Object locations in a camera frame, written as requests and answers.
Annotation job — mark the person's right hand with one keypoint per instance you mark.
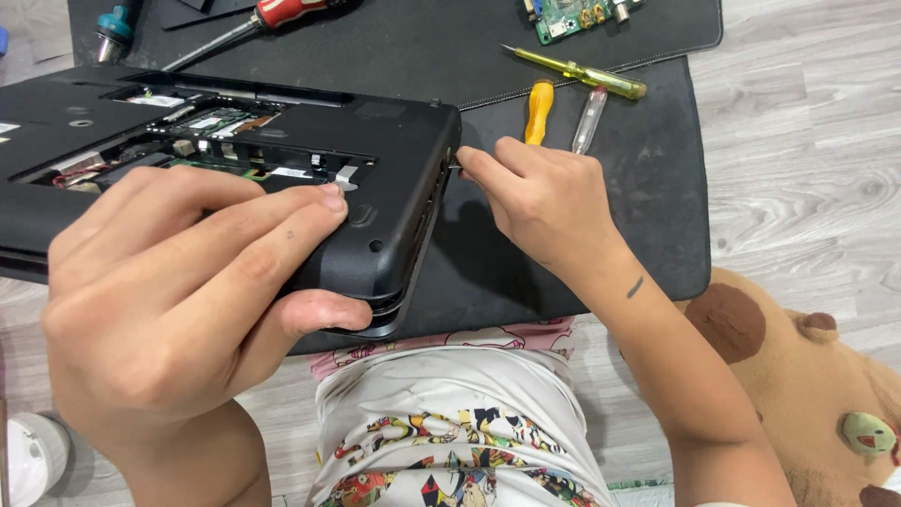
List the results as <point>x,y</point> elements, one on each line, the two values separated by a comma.
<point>556,204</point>

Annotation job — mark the person's left hand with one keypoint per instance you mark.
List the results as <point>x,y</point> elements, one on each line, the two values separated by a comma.
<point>141,317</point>

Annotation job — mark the black mat with stitched edge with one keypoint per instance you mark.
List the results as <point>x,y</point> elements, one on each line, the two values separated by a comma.
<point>422,42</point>

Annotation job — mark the black plastic cover panel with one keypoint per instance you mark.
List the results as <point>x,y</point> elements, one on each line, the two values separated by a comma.
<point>197,10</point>

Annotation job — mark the brown plush toy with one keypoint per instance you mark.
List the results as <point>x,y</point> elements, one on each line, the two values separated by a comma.
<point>795,394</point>

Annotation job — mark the yellow transparent screwdriver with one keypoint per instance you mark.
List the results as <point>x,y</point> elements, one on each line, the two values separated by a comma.
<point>584,74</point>

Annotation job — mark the clear tester screwdriver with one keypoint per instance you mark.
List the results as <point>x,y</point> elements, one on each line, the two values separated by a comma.
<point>589,120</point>

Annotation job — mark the black laptop with underside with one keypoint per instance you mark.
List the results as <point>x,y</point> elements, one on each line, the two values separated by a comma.
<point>394,176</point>

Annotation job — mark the white cartoon print shirt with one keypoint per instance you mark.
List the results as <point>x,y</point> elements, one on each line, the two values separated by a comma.
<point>436,422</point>

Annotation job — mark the pink printed garment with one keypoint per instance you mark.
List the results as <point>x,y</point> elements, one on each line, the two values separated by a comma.
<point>507,336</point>

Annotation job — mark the plain black work mat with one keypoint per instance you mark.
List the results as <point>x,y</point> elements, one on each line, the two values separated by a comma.
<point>633,211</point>

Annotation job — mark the green circuit board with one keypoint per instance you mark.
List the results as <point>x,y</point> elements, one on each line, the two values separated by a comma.
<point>570,17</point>

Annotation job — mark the white round container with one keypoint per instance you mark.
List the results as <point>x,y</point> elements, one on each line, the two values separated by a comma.
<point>35,458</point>

